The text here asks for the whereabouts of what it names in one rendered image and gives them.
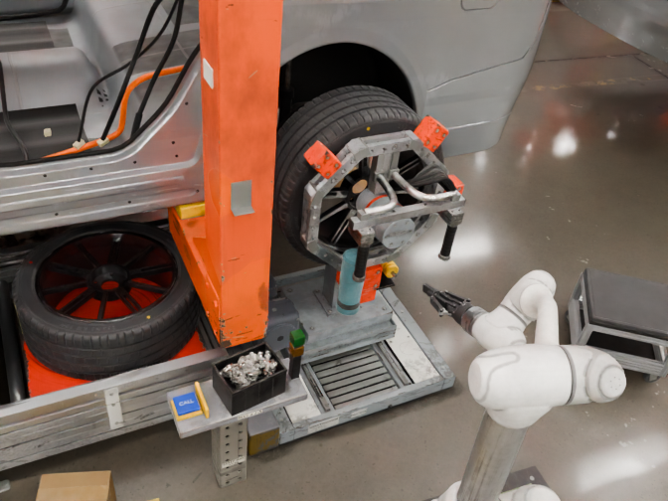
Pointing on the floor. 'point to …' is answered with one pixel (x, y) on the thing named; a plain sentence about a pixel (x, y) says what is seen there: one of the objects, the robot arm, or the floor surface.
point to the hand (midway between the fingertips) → (430, 291)
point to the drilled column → (230, 452)
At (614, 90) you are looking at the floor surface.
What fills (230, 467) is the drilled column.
